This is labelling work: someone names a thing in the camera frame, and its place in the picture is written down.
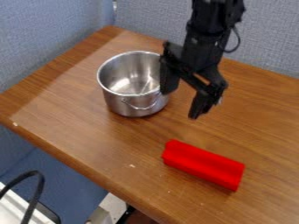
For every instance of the metal pot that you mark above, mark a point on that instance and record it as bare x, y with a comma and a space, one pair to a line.
129, 80

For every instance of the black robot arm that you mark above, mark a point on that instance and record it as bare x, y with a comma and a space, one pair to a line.
215, 16

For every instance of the red block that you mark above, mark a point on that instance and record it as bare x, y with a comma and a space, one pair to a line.
203, 164

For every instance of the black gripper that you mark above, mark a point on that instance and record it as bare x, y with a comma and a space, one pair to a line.
193, 62

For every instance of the white table leg bracket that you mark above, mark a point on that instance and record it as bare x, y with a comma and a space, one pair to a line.
112, 211

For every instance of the white box under table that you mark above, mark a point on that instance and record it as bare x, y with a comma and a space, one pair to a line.
12, 210

